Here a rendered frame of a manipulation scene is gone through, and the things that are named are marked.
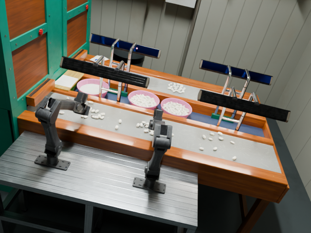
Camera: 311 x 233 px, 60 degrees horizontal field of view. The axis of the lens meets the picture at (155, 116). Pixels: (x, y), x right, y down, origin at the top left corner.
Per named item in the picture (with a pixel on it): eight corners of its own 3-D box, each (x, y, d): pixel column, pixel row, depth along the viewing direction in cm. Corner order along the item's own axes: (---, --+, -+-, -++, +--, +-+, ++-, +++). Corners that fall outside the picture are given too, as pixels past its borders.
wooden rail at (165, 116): (268, 154, 211) (274, 144, 205) (48, 100, 216) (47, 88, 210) (266, 150, 216) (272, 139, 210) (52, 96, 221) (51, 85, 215)
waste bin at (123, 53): (141, 85, 404) (147, 49, 372) (135, 100, 366) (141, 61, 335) (112, 78, 404) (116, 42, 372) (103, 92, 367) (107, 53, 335)
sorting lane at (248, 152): (281, 176, 183) (282, 174, 182) (27, 113, 188) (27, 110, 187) (271, 148, 208) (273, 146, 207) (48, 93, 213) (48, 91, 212)
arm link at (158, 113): (150, 109, 171) (152, 107, 160) (164, 111, 172) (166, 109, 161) (148, 127, 171) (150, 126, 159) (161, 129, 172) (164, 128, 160)
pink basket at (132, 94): (160, 117, 222) (162, 107, 217) (128, 116, 215) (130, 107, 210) (153, 100, 243) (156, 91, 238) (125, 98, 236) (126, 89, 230)
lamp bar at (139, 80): (147, 88, 182) (148, 79, 178) (59, 67, 184) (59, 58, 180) (149, 83, 189) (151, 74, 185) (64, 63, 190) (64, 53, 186)
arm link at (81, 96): (79, 92, 174) (71, 87, 162) (90, 96, 172) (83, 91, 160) (72, 108, 172) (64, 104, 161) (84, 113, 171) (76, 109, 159)
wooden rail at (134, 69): (252, 115, 272) (259, 100, 262) (80, 74, 277) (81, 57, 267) (250, 109, 282) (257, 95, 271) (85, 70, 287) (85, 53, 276)
